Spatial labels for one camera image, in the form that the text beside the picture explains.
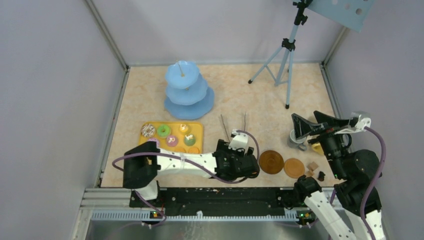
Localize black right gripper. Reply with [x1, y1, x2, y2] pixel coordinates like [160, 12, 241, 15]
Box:
[291, 109, 350, 178]

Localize yellow cupcake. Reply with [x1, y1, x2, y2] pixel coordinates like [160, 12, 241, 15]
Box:
[179, 123, 190, 135]

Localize pink flower donut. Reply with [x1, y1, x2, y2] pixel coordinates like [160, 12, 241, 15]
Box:
[165, 135, 179, 147]

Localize green glazed donut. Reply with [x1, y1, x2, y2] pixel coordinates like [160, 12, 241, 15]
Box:
[156, 124, 172, 139]

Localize purple donut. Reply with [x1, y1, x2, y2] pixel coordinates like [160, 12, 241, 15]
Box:
[147, 137, 160, 148]

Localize chocolate sprinkle donut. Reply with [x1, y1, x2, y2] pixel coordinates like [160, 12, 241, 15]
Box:
[140, 123, 156, 138]

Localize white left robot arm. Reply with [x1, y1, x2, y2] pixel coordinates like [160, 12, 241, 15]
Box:
[112, 129, 260, 207]

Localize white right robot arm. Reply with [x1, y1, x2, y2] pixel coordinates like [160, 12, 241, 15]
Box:
[291, 110, 387, 240]

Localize yellow wedge piece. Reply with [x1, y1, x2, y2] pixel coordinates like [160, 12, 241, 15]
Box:
[311, 142, 325, 156]

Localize grey mug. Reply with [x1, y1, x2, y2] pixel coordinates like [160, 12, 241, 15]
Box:
[287, 129, 307, 152]

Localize yellow serving tray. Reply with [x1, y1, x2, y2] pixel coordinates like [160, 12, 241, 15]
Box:
[138, 121, 204, 154]

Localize wooden sugar cubes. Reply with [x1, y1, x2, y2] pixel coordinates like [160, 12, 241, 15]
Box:
[305, 161, 319, 177]

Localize green cupcake with topping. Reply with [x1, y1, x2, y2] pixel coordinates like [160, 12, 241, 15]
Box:
[183, 133, 196, 147]

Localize light brown wooden coaster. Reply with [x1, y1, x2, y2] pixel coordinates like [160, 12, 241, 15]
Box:
[284, 158, 305, 179]

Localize small dark brown piece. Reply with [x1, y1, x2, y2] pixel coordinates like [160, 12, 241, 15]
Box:
[317, 171, 326, 182]

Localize blue three-tier cake stand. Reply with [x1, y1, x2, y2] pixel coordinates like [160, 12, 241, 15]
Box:
[164, 60, 215, 120]

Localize dark brown wooden saucer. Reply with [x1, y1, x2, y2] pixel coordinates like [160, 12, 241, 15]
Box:
[258, 150, 285, 175]

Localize round orange cookie left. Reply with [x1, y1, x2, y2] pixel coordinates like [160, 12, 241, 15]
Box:
[174, 147, 186, 153]

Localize light blue tripod stand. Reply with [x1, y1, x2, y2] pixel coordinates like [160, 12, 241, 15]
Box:
[248, 0, 313, 110]

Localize light blue perforated panel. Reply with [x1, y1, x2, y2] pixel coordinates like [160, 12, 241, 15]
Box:
[308, 0, 375, 33]

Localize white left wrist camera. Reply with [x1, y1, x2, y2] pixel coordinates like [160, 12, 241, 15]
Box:
[228, 129, 249, 151]

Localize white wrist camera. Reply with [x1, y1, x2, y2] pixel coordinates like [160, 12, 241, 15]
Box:
[349, 111, 372, 131]
[228, 129, 249, 151]

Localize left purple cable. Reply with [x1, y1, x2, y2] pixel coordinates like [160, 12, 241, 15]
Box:
[111, 129, 261, 229]

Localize purple cable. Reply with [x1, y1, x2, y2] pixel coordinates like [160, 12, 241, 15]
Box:
[111, 129, 261, 229]
[359, 126, 387, 240]

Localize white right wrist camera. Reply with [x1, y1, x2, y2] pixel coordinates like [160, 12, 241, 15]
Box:
[349, 111, 372, 131]

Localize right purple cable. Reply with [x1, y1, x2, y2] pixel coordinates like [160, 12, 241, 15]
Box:
[359, 126, 387, 240]

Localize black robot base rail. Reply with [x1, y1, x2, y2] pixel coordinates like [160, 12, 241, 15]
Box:
[129, 187, 316, 211]

